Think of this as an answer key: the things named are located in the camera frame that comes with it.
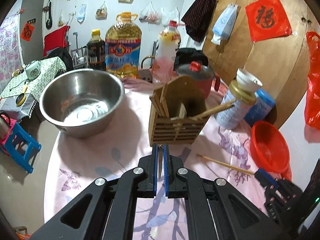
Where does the chopstick with red print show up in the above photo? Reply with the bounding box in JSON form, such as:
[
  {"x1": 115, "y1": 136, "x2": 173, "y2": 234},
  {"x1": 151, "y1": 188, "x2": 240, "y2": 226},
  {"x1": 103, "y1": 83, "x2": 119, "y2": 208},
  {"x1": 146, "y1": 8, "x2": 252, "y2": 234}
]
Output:
[{"x1": 196, "y1": 154, "x2": 254, "y2": 175}]

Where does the pink floral hanging sheet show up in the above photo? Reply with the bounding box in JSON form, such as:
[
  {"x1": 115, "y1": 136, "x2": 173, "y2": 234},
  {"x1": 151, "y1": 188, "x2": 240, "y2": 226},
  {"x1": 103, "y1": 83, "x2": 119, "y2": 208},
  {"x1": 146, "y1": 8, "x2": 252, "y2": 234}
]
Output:
[{"x1": 0, "y1": 14, "x2": 21, "y2": 92}]

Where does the wooden chopstick holder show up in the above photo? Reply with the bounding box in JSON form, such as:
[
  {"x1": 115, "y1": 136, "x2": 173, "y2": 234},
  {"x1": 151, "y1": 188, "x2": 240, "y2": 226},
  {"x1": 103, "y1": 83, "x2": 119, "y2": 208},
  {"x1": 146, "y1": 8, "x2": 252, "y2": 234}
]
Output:
[{"x1": 149, "y1": 75, "x2": 209, "y2": 145}]

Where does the wooden chopstick in bundle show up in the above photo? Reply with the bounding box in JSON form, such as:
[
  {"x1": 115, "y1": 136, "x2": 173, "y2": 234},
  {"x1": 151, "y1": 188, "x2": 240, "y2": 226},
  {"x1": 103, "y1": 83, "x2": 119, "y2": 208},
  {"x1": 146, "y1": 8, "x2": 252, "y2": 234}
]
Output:
[{"x1": 190, "y1": 99, "x2": 236, "y2": 120}]

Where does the white pink drink bottle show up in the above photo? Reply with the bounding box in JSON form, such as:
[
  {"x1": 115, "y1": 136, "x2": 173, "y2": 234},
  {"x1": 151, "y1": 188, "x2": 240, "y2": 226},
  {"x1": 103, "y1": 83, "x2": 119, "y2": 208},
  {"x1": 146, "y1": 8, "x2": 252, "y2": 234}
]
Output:
[{"x1": 151, "y1": 21, "x2": 181, "y2": 83}]

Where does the blue plastic stool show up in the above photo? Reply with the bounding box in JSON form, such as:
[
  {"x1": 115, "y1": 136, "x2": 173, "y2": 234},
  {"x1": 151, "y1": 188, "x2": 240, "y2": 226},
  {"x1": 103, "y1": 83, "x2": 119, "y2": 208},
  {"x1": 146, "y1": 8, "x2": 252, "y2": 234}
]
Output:
[{"x1": 1, "y1": 123, "x2": 42, "y2": 173}]

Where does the cooking oil bottle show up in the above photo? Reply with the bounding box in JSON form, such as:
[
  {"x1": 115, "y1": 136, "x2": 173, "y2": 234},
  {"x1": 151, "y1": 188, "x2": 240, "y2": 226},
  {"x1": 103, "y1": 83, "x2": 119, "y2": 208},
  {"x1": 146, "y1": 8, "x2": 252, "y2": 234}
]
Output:
[{"x1": 105, "y1": 12, "x2": 142, "y2": 78}]

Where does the milk powder tin gold lid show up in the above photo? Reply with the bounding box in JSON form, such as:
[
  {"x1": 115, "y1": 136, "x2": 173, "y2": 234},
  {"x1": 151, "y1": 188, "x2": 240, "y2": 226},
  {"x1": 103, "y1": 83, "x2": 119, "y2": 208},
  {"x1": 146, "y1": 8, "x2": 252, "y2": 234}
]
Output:
[{"x1": 215, "y1": 80, "x2": 257, "y2": 131}]

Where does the white rice cooker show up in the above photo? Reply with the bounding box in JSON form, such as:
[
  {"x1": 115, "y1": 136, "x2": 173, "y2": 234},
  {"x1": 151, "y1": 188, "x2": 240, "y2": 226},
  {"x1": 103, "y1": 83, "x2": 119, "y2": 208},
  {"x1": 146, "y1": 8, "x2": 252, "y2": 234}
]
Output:
[{"x1": 25, "y1": 60, "x2": 41, "y2": 81}]

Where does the blue lidded canister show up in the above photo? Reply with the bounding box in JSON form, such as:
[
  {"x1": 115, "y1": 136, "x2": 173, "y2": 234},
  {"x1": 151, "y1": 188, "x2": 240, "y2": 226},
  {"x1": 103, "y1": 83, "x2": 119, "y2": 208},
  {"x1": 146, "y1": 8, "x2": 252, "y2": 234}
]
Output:
[{"x1": 244, "y1": 88, "x2": 276, "y2": 127}]

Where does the dark dotted hanging garment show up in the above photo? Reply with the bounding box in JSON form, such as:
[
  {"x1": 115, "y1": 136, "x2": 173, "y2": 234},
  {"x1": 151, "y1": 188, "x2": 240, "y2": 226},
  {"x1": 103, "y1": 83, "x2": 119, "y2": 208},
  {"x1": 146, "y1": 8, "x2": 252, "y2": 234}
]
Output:
[{"x1": 182, "y1": 0, "x2": 217, "y2": 43}]

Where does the clear hanging plastic bag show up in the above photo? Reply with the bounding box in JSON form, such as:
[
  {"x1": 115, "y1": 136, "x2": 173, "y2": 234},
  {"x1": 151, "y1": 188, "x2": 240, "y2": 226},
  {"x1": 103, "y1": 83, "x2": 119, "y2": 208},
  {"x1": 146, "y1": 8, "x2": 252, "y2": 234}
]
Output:
[{"x1": 139, "y1": 2, "x2": 162, "y2": 24}]

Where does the red electric pot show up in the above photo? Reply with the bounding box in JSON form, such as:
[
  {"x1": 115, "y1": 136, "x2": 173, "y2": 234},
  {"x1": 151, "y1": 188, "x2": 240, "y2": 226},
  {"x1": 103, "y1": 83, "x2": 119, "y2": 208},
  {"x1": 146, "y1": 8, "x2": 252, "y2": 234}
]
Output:
[{"x1": 176, "y1": 61, "x2": 221, "y2": 99}]

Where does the dark soy sauce bottle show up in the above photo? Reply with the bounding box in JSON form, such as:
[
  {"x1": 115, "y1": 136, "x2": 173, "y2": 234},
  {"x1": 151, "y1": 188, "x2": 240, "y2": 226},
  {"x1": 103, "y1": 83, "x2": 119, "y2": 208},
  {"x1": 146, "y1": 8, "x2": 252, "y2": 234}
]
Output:
[{"x1": 87, "y1": 29, "x2": 106, "y2": 71}]

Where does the red plastic bag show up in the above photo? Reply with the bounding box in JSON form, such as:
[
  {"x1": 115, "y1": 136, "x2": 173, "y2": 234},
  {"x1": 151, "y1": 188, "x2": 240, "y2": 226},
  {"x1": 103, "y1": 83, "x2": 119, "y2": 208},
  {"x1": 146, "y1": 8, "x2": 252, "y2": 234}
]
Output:
[{"x1": 304, "y1": 31, "x2": 320, "y2": 129}]

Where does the red plastic basket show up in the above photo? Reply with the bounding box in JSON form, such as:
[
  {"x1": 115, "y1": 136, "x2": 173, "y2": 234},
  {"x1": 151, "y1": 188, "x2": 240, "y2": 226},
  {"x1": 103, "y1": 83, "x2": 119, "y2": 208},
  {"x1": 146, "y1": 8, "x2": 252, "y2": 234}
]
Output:
[{"x1": 250, "y1": 121, "x2": 292, "y2": 181}]

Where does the small red fu paper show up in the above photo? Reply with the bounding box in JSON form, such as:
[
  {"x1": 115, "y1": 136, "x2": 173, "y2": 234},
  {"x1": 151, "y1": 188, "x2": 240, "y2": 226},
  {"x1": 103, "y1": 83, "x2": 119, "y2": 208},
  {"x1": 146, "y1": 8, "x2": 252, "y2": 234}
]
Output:
[{"x1": 20, "y1": 23, "x2": 34, "y2": 42}]

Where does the blue white hanging bag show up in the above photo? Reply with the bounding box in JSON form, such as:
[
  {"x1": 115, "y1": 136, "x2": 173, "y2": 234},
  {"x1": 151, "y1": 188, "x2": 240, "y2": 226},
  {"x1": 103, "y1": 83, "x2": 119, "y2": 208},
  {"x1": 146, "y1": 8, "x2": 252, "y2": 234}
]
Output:
[{"x1": 211, "y1": 3, "x2": 238, "y2": 45}]

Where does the green patterned side table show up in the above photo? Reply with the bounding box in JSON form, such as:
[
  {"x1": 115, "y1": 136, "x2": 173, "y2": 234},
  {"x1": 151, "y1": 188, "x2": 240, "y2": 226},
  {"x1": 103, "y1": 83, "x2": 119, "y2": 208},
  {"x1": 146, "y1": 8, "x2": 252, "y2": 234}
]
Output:
[{"x1": 0, "y1": 56, "x2": 67, "y2": 118}]

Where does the stainless steel bowl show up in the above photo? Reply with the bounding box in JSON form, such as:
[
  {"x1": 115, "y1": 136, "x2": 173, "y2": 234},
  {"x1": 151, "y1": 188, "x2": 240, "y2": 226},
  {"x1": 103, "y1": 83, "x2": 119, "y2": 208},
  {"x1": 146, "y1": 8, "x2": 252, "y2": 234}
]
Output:
[{"x1": 39, "y1": 69, "x2": 125, "y2": 138}]

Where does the red fu paper large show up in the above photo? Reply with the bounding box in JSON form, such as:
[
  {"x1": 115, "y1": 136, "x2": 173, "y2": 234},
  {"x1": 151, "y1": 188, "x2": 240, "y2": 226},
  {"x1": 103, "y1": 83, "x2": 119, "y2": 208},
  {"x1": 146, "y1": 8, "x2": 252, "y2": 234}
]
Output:
[{"x1": 245, "y1": 0, "x2": 292, "y2": 43}]

